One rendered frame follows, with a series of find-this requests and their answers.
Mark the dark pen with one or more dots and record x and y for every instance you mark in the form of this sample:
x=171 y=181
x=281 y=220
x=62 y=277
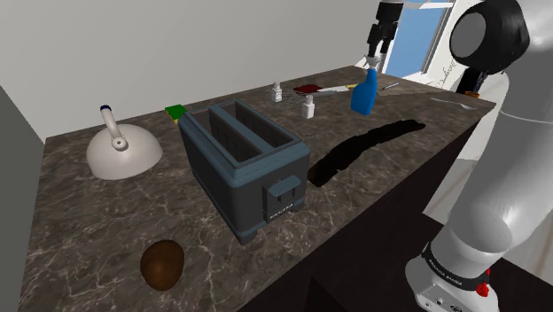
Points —
x=389 y=86

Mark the window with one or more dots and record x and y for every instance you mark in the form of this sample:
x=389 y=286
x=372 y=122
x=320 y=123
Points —
x=414 y=39

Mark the small white bottle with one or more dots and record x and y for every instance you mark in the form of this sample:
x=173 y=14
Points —
x=308 y=109

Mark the green and yellow sponge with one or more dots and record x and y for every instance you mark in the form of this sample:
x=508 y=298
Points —
x=175 y=112

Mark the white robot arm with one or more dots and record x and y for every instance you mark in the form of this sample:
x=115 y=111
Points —
x=497 y=181

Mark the white kettle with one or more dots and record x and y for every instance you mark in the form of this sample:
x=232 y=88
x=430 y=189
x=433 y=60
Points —
x=125 y=157

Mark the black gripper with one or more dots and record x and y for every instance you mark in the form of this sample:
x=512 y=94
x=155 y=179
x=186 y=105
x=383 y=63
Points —
x=386 y=16

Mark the blue spray bottle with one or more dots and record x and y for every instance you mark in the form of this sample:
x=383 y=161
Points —
x=365 y=97

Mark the brown potato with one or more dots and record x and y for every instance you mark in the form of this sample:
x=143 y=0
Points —
x=162 y=265

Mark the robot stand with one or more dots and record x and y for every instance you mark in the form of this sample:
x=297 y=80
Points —
x=380 y=276

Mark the red and white spatula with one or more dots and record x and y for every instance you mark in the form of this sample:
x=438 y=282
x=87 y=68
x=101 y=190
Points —
x=307 y=89

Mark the small clear shaker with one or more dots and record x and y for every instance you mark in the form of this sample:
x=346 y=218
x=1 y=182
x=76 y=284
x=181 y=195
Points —
x=277 y=93

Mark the dark blue-grey toaster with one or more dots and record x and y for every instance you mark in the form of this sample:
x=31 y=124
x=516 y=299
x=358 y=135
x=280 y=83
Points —
x=242 y=173

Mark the silver spoon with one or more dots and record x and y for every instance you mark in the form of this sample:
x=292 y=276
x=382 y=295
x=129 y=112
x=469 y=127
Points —
x=453 y=103

